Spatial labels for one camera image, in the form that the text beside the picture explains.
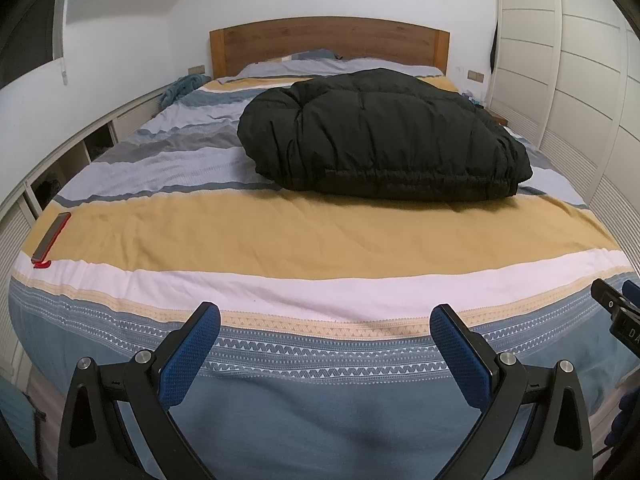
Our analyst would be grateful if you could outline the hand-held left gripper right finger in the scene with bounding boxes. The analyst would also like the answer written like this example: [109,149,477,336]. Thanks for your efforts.
[430,303,596,480]

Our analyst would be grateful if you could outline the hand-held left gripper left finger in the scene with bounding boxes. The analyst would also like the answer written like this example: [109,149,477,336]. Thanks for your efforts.
[57,301,222,480]

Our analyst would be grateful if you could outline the dark green puffer jacket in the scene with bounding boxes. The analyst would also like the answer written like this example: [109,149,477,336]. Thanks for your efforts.
[236,67,533,202]

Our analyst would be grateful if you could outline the person's right hand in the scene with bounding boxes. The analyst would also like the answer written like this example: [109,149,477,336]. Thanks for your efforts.
[616,389,640,443]

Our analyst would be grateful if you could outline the bed with striped duvet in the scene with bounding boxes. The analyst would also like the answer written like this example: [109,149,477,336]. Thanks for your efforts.
[7,57,633,480]

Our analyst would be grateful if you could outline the phone in red case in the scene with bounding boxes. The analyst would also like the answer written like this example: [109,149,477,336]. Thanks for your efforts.
[30,211,72,268]

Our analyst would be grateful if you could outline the white wardrobe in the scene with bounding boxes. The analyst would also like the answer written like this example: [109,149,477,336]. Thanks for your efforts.
[487,0,640,271]

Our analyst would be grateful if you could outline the white low shelf unit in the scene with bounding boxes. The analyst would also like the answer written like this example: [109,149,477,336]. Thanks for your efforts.
[0,80,176,376]

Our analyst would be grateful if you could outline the blue crumpled cloth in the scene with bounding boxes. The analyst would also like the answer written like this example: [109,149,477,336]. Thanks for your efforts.
[159,74,212,109]

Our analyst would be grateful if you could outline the grey striped pillow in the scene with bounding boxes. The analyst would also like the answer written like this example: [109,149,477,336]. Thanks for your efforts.
[345,56,446,77]
[235,50,351,79]

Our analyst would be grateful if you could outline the wooden headboard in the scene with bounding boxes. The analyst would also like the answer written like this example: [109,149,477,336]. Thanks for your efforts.
[209,16,451,79]

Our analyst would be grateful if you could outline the white window frame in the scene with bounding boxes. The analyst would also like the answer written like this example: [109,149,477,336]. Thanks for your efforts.
[50,0,71,86]

